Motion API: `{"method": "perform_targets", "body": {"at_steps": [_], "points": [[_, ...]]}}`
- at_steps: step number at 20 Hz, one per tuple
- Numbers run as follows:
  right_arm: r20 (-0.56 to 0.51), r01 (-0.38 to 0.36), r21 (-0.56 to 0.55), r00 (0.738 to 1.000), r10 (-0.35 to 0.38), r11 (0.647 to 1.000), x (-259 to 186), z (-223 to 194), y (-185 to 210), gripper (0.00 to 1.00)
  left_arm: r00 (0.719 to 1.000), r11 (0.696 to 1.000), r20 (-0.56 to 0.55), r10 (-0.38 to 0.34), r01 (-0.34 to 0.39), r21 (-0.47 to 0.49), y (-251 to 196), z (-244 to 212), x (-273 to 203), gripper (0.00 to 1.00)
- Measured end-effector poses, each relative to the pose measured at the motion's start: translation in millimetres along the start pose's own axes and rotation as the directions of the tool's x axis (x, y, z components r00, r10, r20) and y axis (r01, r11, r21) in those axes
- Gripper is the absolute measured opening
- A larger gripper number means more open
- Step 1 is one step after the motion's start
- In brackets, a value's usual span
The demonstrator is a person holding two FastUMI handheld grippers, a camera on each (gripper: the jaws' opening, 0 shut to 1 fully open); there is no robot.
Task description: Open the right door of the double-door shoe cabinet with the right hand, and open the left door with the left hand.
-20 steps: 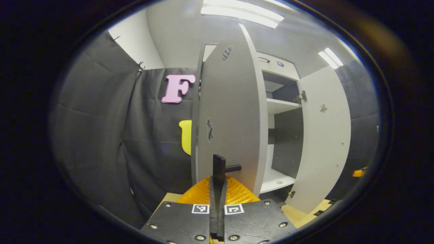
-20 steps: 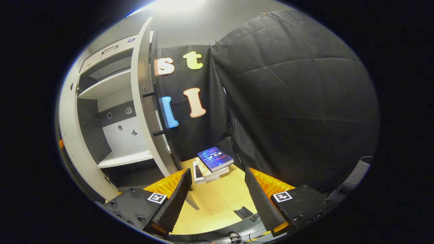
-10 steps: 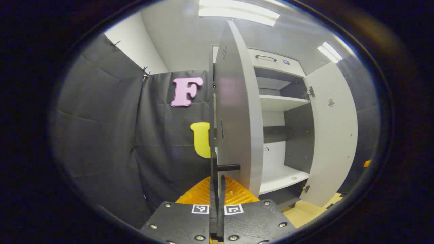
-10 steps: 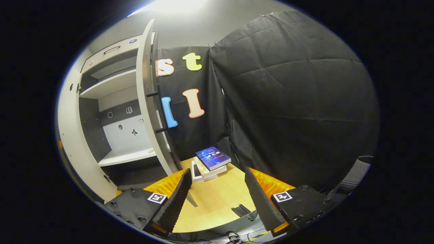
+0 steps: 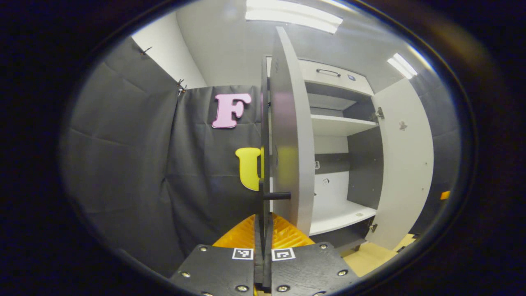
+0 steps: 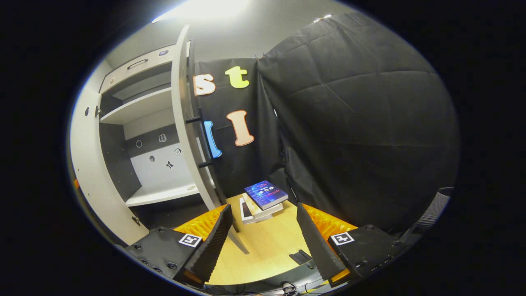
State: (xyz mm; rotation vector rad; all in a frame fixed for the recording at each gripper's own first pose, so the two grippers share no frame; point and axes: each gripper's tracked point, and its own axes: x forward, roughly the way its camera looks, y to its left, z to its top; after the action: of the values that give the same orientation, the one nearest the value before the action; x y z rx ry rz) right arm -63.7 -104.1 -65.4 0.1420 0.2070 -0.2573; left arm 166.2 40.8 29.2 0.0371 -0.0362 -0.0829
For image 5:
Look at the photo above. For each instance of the white double-door shoe cabinet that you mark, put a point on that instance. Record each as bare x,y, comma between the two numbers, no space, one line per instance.
333,213

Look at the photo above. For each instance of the black backdrop cloth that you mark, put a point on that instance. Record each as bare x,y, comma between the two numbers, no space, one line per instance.
123,164

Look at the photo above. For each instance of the white cabinet door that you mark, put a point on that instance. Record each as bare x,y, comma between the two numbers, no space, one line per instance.
291,144
404,172

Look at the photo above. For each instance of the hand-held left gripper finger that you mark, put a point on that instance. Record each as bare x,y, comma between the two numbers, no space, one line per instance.
258,263
267,263

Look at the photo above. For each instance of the large ceiling light panel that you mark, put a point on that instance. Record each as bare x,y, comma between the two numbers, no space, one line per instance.
294,16

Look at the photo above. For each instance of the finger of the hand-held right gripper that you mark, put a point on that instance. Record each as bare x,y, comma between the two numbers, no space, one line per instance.
445,195

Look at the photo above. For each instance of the white cabinet drawer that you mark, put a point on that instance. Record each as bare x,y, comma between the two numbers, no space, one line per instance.
308,72

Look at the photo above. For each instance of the black binder clip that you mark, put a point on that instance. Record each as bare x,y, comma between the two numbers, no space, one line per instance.
181,85
145,50

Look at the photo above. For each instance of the small ceiling light panel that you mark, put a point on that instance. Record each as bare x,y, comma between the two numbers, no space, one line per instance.
402,65

